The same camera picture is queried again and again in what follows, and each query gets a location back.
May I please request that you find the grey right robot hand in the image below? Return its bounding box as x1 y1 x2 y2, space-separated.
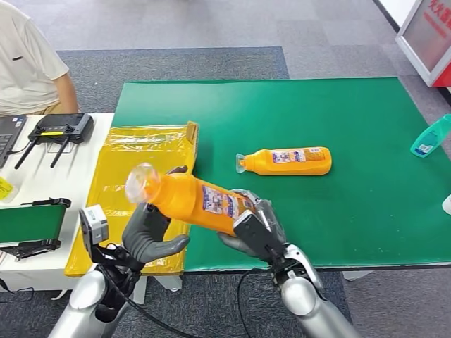
218 189 286 261

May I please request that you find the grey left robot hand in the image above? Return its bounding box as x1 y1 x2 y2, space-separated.
122 165 191 265

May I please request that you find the orange bottle with clear cap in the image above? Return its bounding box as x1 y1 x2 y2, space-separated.
125 162 261 237
235 146 332 176

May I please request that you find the teal plastic bottle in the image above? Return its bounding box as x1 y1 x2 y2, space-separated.
410 114 451 158

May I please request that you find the yellow plastic wrapped box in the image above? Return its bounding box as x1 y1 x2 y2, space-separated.
64 121 200 277

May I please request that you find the green table mat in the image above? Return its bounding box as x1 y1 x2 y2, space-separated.
110 77 451 274

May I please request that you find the green belt conveyor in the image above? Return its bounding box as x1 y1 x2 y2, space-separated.
0 198 72 261

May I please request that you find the black controller with antennas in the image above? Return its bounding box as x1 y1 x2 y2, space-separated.
14 113 94 170

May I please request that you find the yellow label card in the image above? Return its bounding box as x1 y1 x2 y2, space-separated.
0 176 17 204

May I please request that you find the grey laptop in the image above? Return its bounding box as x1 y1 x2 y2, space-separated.
0 115 28 169

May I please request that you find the white red sign stand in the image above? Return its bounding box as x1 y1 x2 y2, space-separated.
394 0 451 89

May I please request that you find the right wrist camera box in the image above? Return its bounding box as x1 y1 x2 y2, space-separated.
233 211 283 263

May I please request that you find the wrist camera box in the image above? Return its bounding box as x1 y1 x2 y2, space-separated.
233 211 283 263
79 205 110 260

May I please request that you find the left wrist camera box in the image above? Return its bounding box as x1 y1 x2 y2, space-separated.
79 205 110 260

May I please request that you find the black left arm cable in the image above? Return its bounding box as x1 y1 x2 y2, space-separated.
102 261 200 338

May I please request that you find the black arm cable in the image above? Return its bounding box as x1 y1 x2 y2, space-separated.
102 261 200 338
236 267 280 338

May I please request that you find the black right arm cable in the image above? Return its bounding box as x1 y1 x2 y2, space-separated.
236 267 280 338

